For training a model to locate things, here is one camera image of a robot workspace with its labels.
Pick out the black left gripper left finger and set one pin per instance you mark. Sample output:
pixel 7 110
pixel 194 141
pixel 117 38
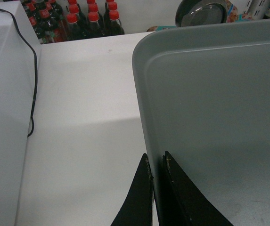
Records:
pixel 137 208

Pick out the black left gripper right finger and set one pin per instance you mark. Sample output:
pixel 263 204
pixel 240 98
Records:
pixel 189 206

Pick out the grey rectangular serving tray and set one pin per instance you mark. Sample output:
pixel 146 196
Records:
pixel 204 96

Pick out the white checkout table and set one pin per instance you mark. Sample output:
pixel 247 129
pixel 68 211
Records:
pixel 88 140

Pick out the red cap soy sauce bottle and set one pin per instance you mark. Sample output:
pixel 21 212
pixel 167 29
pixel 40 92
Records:
pixel 115 26
pixel 96 31
pixel 76 27

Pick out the black round barcode scanner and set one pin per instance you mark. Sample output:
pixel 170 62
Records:
pixel 201 12

